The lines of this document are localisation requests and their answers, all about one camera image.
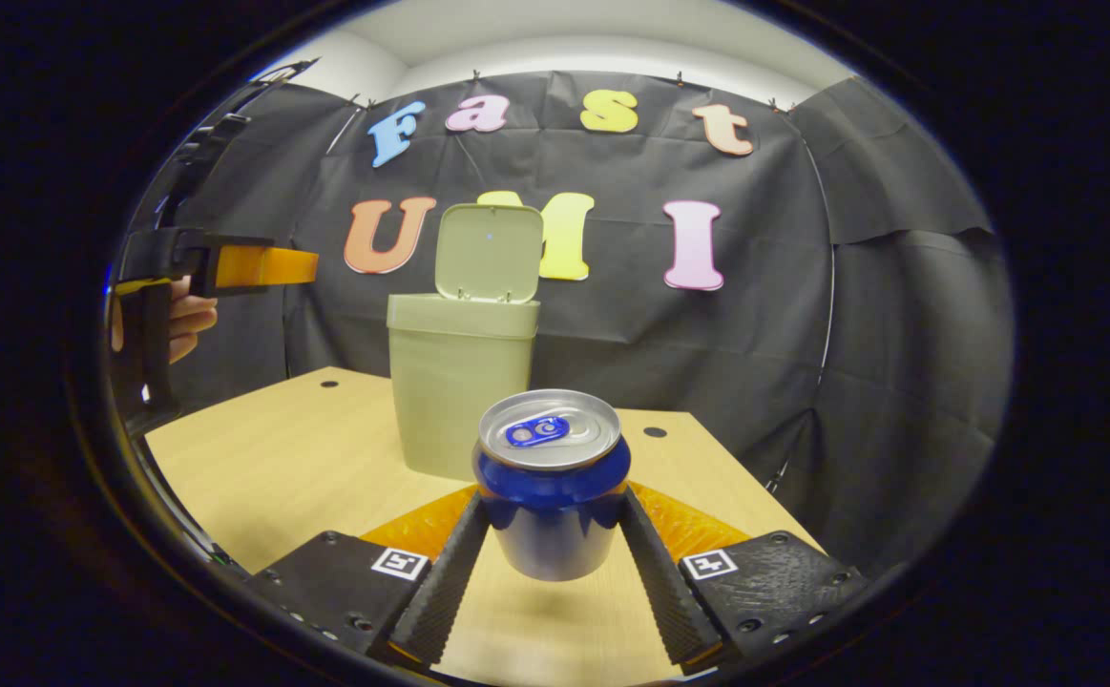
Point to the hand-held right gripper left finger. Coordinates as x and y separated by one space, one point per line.
440 592

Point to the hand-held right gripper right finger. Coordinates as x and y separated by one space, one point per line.
664 592

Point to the blue silver pop can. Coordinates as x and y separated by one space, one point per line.
554 534

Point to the green desktop garbage bin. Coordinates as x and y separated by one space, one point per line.
459 382

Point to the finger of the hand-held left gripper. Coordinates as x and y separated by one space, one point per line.
263 266

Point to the wooden desktop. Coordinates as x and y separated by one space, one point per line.
306 458

